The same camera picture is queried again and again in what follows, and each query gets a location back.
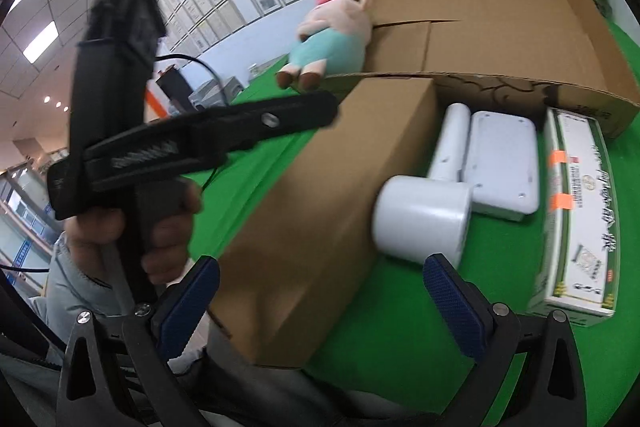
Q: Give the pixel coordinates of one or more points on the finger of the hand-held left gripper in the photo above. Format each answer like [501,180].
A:
[280,113]

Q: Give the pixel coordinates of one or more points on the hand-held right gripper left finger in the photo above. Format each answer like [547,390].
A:
[190,304]

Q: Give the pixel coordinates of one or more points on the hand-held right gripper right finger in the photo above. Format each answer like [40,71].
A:
[450,307]

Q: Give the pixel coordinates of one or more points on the white hair dryer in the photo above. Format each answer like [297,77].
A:
[420,214]

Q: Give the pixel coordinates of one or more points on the long brown cardboard box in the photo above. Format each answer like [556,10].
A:
[320,207]

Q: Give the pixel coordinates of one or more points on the white plastic case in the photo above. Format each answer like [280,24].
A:
[502,157]

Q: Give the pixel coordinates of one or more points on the large cardboard box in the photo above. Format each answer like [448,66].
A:
[500,32]

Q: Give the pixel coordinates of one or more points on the person's left forearm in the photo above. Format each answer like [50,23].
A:
[67,294]

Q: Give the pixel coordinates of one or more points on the person's left hand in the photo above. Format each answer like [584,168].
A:
[95,239]

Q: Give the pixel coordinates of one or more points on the black box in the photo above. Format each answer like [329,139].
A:
[172,84]

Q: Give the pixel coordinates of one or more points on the green table cloth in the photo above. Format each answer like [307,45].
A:
[400,382]

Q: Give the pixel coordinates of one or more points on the plush toy with teal body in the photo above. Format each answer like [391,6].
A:
[330,24]

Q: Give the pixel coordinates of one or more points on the person's dark clothing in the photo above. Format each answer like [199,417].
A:
[250,389]

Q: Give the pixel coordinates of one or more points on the green and white tea box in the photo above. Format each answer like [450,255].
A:
[580,207]

